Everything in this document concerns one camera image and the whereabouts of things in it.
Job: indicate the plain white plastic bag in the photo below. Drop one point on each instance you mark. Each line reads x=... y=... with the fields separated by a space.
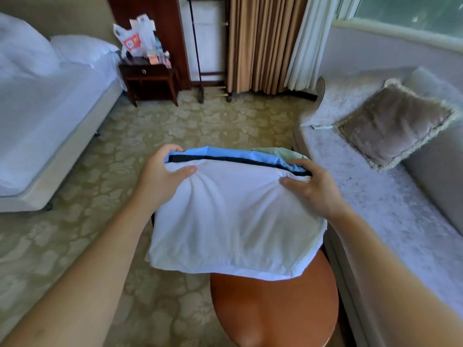
x=148 y=36

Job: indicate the round wooden table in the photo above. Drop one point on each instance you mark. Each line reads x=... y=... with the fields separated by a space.
x=275 y=307

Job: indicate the person's left hand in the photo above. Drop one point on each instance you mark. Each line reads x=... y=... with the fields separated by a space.
x=163 y=180

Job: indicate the beige curtain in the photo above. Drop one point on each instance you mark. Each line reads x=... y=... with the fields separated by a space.
x=260 y=43

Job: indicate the person's right hand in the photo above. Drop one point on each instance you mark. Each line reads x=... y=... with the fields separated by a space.
x=318 y=193

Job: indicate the white duvet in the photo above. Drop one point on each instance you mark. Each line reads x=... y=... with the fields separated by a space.
x=25 y=47

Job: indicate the small white flat object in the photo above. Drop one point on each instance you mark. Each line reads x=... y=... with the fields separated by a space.
x=323 y=127

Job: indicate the white sheer curtain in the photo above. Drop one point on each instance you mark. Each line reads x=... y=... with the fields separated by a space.
x=311 y=39

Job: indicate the dark wooden wall panel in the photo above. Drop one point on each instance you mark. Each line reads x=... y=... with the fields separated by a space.
x=170 y=25

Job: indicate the beige padded headboard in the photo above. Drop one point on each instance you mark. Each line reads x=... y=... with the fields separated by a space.
x=65 y=14

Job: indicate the grey velvet chaise sofa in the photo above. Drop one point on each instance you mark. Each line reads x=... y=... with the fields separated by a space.
x=390 y=206

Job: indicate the white bed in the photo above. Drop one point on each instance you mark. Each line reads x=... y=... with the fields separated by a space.
x=43 y=126

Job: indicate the dark wooden nightstand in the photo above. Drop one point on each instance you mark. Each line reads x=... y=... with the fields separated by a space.
x=148 y=70

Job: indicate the light blue gradient splatter T-shirt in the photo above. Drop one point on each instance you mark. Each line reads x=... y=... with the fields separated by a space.
x=217 y=152

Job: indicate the person's left forearm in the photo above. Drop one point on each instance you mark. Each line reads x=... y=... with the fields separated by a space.
x=72 y=285

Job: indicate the person's right forearm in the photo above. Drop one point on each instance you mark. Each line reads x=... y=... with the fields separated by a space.
x=405 y=285

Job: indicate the brown fringed cushion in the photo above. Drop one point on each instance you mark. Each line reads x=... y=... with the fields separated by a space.
x=394 y=123

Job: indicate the white plastic bag red print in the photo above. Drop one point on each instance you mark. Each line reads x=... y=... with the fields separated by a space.
x=129 y=43

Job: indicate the mint green T-shirt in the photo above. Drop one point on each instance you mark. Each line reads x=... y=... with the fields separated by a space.
x=278 y=154

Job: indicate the white framed window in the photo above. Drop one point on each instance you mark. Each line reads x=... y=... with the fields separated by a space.
x=405 y=14

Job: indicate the black valet stand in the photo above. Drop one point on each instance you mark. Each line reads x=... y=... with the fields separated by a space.
x=210 y=72

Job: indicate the white pillow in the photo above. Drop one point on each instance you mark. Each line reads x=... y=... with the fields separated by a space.
x=83 y=49

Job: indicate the navy T-shirt white chest emblem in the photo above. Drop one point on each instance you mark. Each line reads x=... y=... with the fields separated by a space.
x=224 y=159

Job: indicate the white T-shirt dark print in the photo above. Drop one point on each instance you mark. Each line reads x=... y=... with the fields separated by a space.
x=231 y=227

